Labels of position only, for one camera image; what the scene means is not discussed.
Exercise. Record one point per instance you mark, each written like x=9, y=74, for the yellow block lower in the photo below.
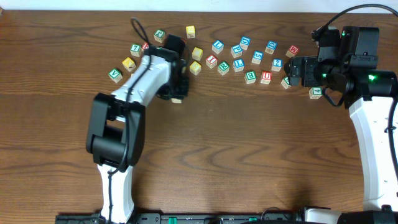
x=195, y=68

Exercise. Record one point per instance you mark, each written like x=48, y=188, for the green 4 block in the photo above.
x=315, y=93

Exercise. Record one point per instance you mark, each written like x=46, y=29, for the blue P block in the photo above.
x=236, y=51

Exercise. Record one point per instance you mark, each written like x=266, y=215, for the red M block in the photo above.
x=292, y=51

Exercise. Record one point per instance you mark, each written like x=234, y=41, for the blue D block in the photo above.
x=244, y=42

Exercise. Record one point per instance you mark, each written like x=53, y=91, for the blue L block upper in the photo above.
x=217, y=46

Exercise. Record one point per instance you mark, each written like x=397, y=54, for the blue L block lower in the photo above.
x=238, y=65

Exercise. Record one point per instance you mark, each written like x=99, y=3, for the blue l block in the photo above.
x=217, y=46
x=238, y=65

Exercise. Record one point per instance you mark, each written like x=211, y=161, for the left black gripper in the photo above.
x=181, y=93

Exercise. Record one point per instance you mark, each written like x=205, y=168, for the yellow block top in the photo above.
x=190, y=31

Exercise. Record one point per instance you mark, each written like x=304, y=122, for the green j block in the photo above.
x=285, y=83
x=159, y=35

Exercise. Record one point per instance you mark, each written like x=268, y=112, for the green V block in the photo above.
x=116, y=75

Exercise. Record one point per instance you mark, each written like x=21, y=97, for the red E block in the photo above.
x=145, y=46

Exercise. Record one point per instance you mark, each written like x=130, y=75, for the green B block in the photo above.
x=250, y=77

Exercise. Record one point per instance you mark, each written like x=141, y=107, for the green J block right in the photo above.
x=285, y=83

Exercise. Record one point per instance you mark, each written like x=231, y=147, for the blue 5 block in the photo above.
x=257, y=57

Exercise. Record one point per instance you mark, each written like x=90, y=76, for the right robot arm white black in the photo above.
x=345, y=72

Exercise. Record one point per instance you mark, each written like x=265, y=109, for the red U block lower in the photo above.
x=266, y=77

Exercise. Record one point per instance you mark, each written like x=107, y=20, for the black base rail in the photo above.
x=156, y=218

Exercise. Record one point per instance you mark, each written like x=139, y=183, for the red A block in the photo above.
x=177, y=101

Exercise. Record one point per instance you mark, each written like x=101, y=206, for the yellow block left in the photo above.
x=129, y=64

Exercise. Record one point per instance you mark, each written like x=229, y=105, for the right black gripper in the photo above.
x=309, y=63

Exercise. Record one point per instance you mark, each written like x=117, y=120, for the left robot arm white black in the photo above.
x=116, y=132

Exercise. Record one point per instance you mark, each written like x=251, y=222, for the yellow block middle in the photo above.
x=197, y=54

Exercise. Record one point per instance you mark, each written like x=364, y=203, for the red I block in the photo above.
x=211, y=61

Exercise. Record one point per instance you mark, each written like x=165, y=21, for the yellow block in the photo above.
x=195, y=68
x=129, y=64
x=197, y=54
x=190, y=31

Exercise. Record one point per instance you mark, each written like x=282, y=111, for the green R block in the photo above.
x=223, y=68

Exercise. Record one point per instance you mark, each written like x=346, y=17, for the blue 2 block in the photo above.
x=277, y=64

